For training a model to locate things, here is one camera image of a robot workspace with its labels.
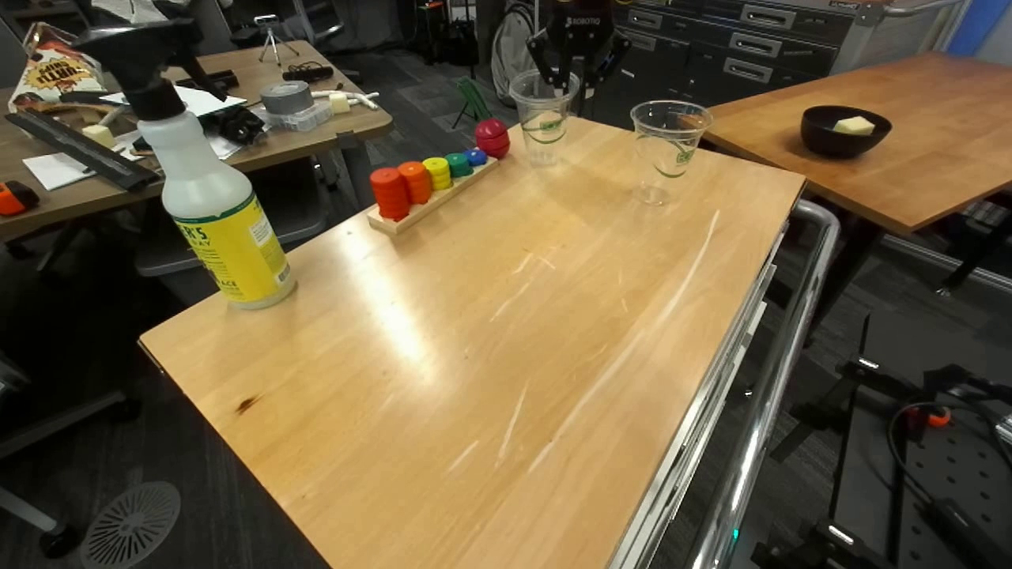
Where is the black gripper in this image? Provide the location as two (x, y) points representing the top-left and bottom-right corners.
(529, 6), (631, 95)

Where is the clear plastic cup green logo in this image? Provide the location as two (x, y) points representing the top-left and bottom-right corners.
(510, 69), (584, 166)
(625, 95), (710, 205)

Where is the round white mesh disc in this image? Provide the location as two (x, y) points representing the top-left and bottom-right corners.
(488, 0), (542, 103)

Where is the red toy apple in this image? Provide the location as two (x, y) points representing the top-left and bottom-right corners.
(472, 116), (514, 162)

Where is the dark drawer cabinet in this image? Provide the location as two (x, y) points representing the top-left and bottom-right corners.
(582, 0), (878, 124)

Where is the yellow toy cylinder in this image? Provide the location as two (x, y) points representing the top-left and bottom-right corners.
(420, 153), (454, 195)

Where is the orange toy cylinder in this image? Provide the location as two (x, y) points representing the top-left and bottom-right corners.
(394, 159), (435, 208)

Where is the wooden peg toy board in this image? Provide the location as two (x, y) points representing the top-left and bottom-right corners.
(362, 145), (500, 239)

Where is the red toy cylinder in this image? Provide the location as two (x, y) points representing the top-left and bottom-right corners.
(368, 163), (413, 223)

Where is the white plastic piece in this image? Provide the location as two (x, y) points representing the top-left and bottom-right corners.
(310, 89), (384, 112)

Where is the black bowl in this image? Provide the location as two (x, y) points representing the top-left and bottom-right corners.
(796, 100), (894, 162)

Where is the black flat remote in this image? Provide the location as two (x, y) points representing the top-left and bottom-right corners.
(282, 60), (339, 86)

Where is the cluttered wooden desk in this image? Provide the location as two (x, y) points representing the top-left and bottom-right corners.
(0, 38), (394, 246)

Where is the pale yellow block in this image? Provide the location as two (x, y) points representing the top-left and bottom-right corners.
(833, 112), (878, 139)

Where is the grey plastic storage bin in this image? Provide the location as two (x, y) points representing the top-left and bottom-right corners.
(833, 0), (968, 73)

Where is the black handheld device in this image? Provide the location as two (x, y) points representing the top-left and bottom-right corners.
(198, 100), (270, 147)

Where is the wooden side table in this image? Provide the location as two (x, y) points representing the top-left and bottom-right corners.
(699, 49), (1012, 239)

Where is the white spray bottle yellow label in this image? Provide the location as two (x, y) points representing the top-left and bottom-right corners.
(74, 20), (299, 311)

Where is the blue panel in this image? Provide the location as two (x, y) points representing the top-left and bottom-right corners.
(942, 0), (1012, 60)

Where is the orange clip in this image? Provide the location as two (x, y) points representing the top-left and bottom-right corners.
(909, 404), (956, 433)

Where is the long black bar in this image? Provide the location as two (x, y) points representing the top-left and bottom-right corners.
(2, 107), (162, 195)

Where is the printed snack bag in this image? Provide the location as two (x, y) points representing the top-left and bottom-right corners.
(6, 21), (111, 116)

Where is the white paper sheet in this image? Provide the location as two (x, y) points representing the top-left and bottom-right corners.
(20, 147), (102, 195)

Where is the small orange object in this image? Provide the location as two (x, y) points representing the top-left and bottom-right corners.
(0, 181), (41, 221)

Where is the round grey floor grate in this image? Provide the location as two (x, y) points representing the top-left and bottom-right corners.
(75, 479), (182, 569)

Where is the grey office chair base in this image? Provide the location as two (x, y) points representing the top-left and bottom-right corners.
(0, 349), (135, 562)

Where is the small green frame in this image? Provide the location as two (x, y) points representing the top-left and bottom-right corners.
(453, 74), (492, 125)

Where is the black table leg frame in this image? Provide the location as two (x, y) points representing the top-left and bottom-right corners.
(833, 221), (884, 349)

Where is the silver metal cart rail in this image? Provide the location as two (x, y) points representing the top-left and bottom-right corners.
(609, 195), (848, 569)

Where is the black cable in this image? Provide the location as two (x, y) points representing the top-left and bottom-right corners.
(883, 394), (1012, 569)

